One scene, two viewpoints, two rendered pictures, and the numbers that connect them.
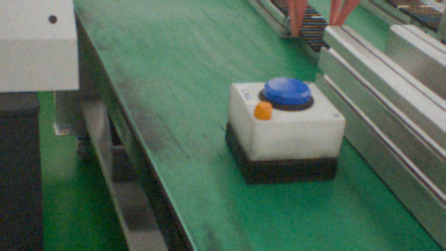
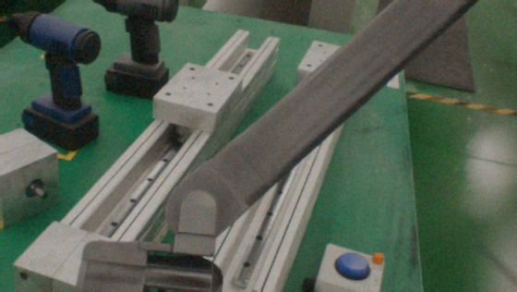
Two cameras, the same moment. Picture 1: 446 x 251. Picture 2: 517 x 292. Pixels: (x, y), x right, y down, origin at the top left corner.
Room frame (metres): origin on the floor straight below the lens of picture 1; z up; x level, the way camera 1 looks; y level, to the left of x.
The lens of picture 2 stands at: (1.14, 0.12, 1.39)
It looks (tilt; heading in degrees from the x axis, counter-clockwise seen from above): 31 degrees down; 212
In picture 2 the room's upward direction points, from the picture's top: 7 degrees clockwise
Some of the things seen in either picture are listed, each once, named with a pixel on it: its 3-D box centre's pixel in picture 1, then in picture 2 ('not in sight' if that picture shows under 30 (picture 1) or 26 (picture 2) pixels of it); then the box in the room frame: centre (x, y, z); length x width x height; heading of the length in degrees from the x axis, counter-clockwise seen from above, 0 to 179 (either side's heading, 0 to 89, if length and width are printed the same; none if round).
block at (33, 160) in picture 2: not in sight; (18, 180); (0.63, -0.53, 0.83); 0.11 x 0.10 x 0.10; 85
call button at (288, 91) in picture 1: (286, 95); (353, 266); (0.48, -0.05, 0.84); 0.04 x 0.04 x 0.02
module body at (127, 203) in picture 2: not in sight; (197, 127); (0.30, -0.44, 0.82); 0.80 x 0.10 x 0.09; 16
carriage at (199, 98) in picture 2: not in sight; (198, 103); (0.30, -0.44, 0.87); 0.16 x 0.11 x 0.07; 16
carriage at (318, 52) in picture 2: not in sight; (330, 74); (0.01, -0.33, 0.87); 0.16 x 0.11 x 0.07; 16
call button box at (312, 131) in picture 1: (290, 127); (341, 282); (0.48, -0.06, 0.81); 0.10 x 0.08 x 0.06; 106
